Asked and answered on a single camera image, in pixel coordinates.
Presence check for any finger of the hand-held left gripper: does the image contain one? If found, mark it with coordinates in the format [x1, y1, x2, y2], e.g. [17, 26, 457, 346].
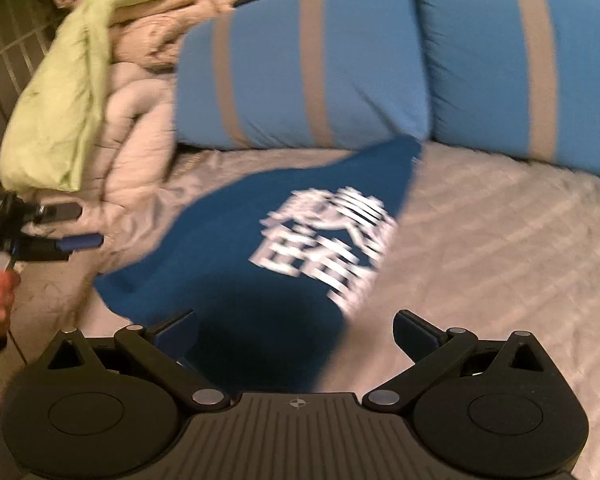
[22, 201, 84, 225]
[10, 232, 105, 262]

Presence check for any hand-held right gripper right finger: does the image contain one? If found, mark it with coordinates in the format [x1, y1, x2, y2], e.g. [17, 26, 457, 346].
[362, 309, 549, 415]

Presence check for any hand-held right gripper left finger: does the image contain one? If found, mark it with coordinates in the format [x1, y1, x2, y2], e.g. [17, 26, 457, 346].
[45, 308, 229, 415]

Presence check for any blue sweatshirt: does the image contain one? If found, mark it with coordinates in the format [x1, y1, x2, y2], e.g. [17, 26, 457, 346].
[93, 135, 424, 395]

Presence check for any light green blanket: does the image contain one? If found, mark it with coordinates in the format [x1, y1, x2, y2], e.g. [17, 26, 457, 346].
[0, 0, 222, 192]

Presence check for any white quilted comforter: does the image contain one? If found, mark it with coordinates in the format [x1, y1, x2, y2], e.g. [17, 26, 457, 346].
[75, 0, 237, 283]

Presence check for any blue pillow with beige stripes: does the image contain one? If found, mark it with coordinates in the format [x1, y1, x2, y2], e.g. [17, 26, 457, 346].
[412, 0, 600, 182]
[172, 0, 432, 152]

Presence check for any thin black cable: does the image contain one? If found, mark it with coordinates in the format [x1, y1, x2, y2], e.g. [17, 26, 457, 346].
[6, 331, 31, 368]

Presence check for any metal wire grate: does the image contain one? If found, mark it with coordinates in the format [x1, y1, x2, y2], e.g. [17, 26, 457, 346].
[0, 0, 63, 183]

